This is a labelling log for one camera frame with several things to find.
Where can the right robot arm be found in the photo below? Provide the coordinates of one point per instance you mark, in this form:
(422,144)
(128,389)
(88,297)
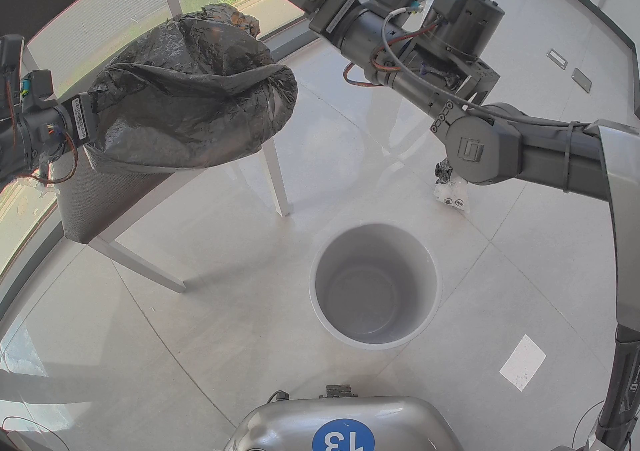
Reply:
(500,144)

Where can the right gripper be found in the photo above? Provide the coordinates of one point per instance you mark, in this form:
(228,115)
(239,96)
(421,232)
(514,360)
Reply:
(365,36)

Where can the black plastic bag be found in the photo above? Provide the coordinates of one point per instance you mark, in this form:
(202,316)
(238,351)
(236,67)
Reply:
(190,103)

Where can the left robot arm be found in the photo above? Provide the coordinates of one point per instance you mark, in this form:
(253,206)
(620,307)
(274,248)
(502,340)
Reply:
(9,149)

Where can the crumpled black plastic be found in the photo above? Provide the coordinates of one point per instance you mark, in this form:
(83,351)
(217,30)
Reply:
(443,172)

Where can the white trash bin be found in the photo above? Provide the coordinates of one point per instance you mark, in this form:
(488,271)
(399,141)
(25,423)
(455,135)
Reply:
(375,289)

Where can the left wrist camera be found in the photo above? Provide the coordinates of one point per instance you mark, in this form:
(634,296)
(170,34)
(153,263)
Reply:
(11,63)

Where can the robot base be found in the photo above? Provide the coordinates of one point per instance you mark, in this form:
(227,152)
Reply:
(350,424)

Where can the clear printed wrapper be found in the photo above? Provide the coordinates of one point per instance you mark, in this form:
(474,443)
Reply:
(455,196)

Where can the grey chair with white legs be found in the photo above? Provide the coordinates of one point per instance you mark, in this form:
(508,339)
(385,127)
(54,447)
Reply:
(100,211)

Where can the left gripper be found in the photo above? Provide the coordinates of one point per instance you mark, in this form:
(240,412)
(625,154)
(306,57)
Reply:
(50,126)

